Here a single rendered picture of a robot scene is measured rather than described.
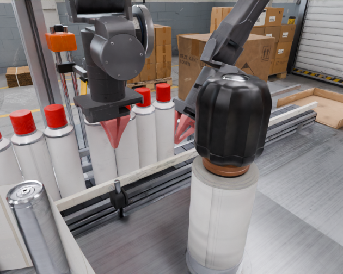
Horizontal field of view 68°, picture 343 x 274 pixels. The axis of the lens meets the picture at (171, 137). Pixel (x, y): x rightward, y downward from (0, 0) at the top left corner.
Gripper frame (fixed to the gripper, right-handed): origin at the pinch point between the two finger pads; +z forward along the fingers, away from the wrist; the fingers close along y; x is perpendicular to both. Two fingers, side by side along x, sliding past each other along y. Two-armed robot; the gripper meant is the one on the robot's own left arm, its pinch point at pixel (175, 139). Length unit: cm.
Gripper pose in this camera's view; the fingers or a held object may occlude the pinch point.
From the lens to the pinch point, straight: 64.8
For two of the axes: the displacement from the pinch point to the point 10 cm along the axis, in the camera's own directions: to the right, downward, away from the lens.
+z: -4.9, 8.7, 0.5
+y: 5.9, 3.8, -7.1
